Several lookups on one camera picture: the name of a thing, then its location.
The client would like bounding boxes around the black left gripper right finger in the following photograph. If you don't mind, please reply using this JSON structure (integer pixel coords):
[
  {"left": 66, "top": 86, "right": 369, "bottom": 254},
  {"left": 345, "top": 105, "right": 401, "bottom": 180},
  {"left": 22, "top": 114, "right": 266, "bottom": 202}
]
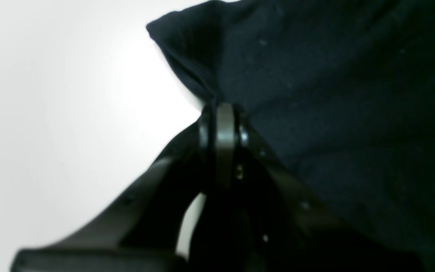
[{"left": 217, "top": 103, "right": 426, "bottom": 272}]

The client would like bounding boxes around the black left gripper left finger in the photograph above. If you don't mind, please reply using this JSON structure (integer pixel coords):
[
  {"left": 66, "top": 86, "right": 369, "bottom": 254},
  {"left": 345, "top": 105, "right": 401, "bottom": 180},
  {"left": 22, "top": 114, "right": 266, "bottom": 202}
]
[{"left": 10, "top": 106, "right": 216, "bottom": 272}]

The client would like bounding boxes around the black T-shirt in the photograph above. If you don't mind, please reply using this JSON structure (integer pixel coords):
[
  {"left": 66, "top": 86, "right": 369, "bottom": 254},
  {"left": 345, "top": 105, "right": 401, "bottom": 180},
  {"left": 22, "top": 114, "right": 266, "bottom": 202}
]
[{"left": 147, "top": 0, "right": 435, "bottom": 272}]

